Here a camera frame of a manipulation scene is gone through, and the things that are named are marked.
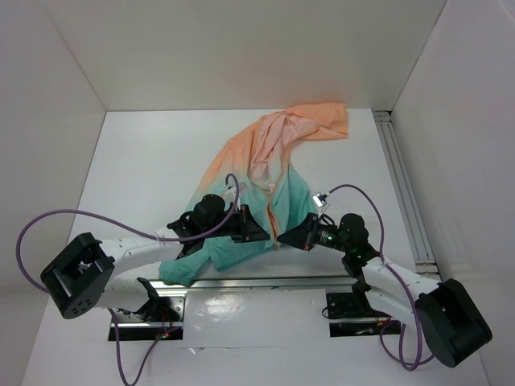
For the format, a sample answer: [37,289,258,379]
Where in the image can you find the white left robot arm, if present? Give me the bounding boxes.
[40,194,270,321]

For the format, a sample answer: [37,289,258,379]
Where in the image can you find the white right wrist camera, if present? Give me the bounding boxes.
[312,192,330,217]

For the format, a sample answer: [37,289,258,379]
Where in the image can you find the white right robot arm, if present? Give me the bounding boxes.
[278,213,492,368]

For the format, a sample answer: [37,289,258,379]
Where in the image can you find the aluminium side rail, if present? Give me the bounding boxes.
[373,110,439,277]

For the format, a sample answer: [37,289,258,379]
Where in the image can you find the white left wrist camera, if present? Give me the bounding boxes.
[222,183,249,208]

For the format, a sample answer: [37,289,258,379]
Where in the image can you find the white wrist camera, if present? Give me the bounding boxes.
[222,183,249,208]
[312,192,330,217]

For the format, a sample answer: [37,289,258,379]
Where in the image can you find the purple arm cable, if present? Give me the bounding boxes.
[14,173,242,386]
[321,184,435,372]

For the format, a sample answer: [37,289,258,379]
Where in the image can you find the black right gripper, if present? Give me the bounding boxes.
[277,211,351,253]

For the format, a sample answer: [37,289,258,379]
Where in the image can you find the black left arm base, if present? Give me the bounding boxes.
[114,277,186,342]

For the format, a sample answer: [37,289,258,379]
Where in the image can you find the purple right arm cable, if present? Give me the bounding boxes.
[321,184,435,372]

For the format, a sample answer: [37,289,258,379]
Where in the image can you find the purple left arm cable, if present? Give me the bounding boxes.
[14,173,242,386]

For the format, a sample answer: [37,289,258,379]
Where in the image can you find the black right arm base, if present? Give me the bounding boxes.
[321,289,401,338]

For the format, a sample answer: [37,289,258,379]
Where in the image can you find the aluminium front rail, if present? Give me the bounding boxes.
[151,276,356,290]

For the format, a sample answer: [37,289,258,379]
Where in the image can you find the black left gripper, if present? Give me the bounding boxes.
[202,203,270,243]

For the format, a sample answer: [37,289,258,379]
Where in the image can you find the teal and orange jacket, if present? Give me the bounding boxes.
[159,102,348,285]

